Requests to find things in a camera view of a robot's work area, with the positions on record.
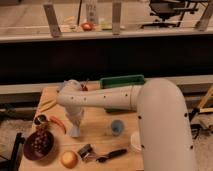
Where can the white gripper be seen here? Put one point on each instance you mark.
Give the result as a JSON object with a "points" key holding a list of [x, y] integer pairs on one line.
{"points": [[75, 115]]}

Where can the light blue towel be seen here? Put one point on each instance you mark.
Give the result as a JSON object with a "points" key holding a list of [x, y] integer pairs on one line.
{"points": [[75, 131]]}

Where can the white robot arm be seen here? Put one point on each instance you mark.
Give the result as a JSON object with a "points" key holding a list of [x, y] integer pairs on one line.
{"points": [[164, 126]]}

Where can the red chili pepper toy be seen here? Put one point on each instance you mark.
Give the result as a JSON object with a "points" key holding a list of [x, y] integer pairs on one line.
{"points": [[58, 122]]}

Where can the red bowl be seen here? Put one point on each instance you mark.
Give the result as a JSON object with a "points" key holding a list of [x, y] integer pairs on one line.
{"points": [[84, 87]]}

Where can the blue sponge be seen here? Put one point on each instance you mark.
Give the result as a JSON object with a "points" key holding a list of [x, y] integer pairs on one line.
{"points": [[60, 87]]}

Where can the yellow banana toy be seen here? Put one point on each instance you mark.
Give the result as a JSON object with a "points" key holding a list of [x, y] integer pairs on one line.
{"points": [[44, 106]]}

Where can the small metal clip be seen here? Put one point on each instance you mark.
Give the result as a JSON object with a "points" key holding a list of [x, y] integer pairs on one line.
{"points": [[85, 151]]}

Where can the blue small cup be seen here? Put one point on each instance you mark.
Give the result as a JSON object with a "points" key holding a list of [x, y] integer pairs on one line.
{"points": [[117, 127]]}

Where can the yellow round fruit toy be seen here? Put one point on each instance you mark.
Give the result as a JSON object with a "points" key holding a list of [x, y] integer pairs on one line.
{"points": [[69, 159]]}

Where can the green plastic tray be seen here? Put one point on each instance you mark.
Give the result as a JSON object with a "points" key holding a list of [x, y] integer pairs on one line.
{"points": [[120, 81]]}

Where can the white small bowl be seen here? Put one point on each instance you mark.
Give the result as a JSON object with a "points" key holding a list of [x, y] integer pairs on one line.
{"points": [[135, 141]]}

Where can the red round background object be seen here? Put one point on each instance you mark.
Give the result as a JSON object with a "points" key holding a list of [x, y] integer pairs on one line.
{"points": [[87, 26]]}

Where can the black stand base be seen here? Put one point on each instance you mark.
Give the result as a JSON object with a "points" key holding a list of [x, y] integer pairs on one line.
{"points": [[202, 109]]}

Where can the black office chair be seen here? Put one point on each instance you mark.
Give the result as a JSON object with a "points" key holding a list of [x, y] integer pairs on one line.
{"points": [[165, 9]]}

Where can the black handled peeler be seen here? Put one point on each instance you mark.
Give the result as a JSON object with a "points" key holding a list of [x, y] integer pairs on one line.
{"points": [[110, 155]]}

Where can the black chair frame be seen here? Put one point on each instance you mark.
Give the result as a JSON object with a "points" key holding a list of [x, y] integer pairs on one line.
{"points": [[9, 164]]}

